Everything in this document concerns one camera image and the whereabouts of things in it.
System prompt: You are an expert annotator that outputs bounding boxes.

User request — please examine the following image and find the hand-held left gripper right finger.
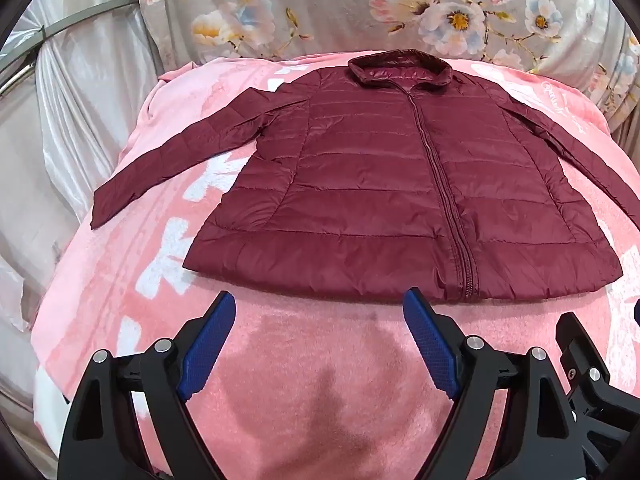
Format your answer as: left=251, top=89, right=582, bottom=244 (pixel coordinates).
left=402, top=287, right=586, bottom=480

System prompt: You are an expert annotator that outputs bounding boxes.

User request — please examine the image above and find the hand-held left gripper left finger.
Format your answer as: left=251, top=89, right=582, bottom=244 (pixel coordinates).
left=57, top=290, right=237, bottom=480

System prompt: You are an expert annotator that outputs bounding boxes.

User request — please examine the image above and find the maroon puffer jacket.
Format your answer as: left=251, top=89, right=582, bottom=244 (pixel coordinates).
left=90, top=49, right=640, bottom=307

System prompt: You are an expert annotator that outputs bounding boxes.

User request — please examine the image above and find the pink printed blanket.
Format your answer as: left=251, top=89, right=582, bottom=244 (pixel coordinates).
left=30, top=50, right=640, bottom=480

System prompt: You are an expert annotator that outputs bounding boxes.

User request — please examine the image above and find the white satin curtain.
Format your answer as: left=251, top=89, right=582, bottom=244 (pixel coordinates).
left=0, top=0, right=168, bottom=411

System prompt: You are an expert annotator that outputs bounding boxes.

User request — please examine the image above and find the grey floral quilt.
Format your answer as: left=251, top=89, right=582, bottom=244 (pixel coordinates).
left=135, top=0, right=640, bottom=138

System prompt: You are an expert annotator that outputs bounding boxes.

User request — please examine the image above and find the metal rail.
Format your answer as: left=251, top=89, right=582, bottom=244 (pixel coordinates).
left=0, top=0, right=139, bottom=97

